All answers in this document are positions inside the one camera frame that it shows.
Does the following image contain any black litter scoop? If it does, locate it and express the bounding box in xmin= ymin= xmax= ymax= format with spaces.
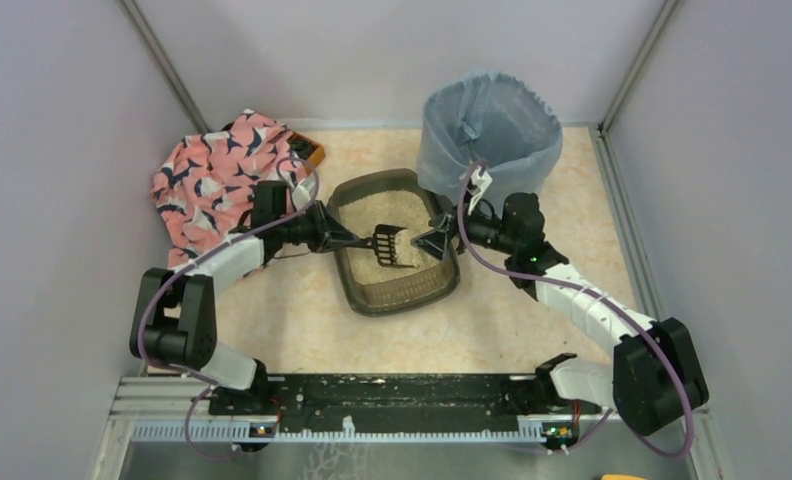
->
xmin=348 ymin=224 xmax=416 ymax=269

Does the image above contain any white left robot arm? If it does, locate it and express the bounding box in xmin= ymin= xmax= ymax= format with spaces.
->
xmin=129 ymin=181 xmax=360 ymax=404

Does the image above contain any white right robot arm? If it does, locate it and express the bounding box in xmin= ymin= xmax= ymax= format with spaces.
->
xmin=411 ymin=193 xmax=710 ymax=436

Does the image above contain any dark green litter box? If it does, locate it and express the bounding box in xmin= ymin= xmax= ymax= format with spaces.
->
xmin=328 ymin=168 xmax=460 ymax=317

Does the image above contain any wooden tray box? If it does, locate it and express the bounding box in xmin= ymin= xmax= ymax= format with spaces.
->
xmin=289 ymin=132 xmax=325 ymax=167

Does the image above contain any blue plastic bin liner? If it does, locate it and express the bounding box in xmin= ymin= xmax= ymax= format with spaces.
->
xmin=416 ymin=71 xmax=563 ymax=209

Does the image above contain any pink patterned cloth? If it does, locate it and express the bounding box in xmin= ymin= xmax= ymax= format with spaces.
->
xmin=149 ymin=109 xmax=307 ymax=267

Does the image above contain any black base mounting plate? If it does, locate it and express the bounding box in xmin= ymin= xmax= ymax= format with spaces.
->
xmin=209 ymin=374 xmax=575 ymax=434

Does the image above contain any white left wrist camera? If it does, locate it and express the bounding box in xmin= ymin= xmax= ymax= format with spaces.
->
xmin=290 ymin=181 xmax=317 ymax=212

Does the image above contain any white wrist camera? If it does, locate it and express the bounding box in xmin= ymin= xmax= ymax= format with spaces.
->
xmin=290 ymin=181 xmax=317 ymax=212
xmin=464 ymin=164 xmax=493 ymax=215

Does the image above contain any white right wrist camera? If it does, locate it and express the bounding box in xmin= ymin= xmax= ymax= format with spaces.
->
xmin=464 ymin=164 xmax=493 ymax=215

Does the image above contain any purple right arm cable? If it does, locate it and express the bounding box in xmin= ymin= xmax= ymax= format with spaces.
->
xmin=456 ymin=160 xmax=695 ymax=460

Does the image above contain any aluminium frame rail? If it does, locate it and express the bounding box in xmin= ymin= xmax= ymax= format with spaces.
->
xmin=110 ymin=369 xmax=707 ymax=445

